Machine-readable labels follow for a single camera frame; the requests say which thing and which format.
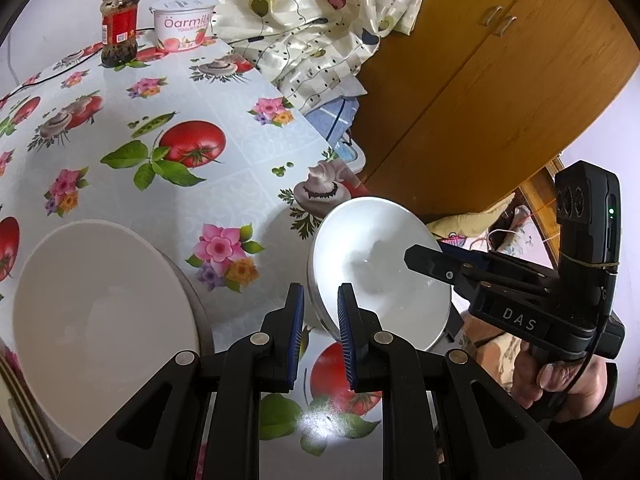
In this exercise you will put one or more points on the sauce jar with red lid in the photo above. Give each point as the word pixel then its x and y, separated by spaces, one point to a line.
pixel 120 25

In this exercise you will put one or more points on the cream printed curtain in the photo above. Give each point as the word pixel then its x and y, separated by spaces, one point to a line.
pixel 310 35

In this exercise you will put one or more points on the fruit and flower printed tablecloth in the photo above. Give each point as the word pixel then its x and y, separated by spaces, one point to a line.
pixel 165 200

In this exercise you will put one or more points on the yellow printed cushion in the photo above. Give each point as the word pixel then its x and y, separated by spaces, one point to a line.
pixel 475 222

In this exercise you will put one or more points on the white yogurt cup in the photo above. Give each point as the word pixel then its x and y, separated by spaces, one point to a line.
pixel 182 25

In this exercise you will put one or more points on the white bowl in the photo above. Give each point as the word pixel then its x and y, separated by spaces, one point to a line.
pixel 100 310
pixel 370 240

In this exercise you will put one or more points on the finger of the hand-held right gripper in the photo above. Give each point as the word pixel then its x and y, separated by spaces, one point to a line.
pixel 435 262
pixel 465 255

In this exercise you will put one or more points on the person's right hand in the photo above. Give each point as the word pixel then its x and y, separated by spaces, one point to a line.
pixel 565 380

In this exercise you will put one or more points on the wooden cabinet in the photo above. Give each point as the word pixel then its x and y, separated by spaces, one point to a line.
pixel 475 85

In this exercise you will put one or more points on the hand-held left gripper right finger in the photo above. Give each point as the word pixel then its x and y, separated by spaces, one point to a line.
pixel 346 320

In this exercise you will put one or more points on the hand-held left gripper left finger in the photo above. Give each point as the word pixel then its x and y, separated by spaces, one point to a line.
pixel 295 320

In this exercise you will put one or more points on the blue checked cloth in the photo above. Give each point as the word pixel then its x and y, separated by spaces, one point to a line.
pixel 332 117

